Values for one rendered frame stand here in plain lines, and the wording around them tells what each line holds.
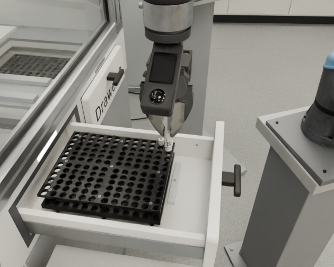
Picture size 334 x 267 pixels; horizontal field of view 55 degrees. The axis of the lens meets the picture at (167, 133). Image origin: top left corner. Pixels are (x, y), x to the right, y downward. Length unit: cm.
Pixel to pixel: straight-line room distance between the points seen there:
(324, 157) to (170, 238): 50
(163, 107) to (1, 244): 33
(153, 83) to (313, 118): 55
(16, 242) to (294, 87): 236
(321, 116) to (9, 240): 74
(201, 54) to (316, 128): 75
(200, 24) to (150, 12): 96
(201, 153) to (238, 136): 138
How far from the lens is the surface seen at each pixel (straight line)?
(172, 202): 64
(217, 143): 64
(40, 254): 72
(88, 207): 62
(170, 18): 48
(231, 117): 225
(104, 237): 59
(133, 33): 227
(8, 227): 60
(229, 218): 168
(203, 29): 146
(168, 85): 47
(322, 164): 88
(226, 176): 61
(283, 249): 119
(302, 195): 99
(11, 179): 58
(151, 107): 46
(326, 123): 91
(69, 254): 71
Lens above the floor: 136
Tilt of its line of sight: 41 degrees down
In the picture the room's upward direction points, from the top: straight up
